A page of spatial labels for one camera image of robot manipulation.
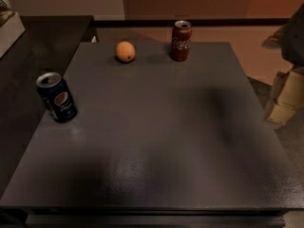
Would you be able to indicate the orange fruit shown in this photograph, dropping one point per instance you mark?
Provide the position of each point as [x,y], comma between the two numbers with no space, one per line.
[125,52]

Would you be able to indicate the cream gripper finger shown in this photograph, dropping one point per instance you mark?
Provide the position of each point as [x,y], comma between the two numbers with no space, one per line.
[286,97]

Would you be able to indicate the red coke can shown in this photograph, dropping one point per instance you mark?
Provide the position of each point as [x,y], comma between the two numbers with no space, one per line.
[181,40]

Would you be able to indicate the blue pepsi can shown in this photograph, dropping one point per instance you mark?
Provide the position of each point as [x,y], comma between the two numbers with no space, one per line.
[56,96]

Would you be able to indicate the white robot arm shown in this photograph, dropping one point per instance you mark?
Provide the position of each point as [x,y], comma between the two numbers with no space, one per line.
[291,39]

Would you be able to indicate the white box at left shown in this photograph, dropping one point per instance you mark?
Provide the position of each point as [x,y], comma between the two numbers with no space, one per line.
[11,27]

